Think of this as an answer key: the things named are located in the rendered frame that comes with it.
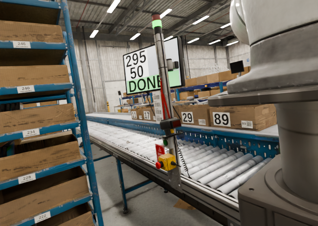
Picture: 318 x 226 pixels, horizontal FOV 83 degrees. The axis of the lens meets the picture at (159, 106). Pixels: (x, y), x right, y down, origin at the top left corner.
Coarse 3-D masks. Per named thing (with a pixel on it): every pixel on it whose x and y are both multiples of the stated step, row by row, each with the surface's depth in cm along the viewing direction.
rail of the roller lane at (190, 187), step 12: (108, 144) 206; (132, 156) 152; (144, 168) 137; (156, 168) 121; (192, 180) 96; (192, 192) 93; (204, 192) 85; (216, 192) 82; (204, 204) 87; (216, 204) 80; (228, 204) 75; (228, 216) 76
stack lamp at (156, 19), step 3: (153, 15) 97; (156, 15) 97; (159, 15) 98; (153, 18) 98; (156, 18) 97; (159, 18) 98; (153, 21) 98; (156, 21) 97; (159, 21) 98; (153, 24) 98; (156, 24) 97; (159, 24) 98; (153, 27) 99
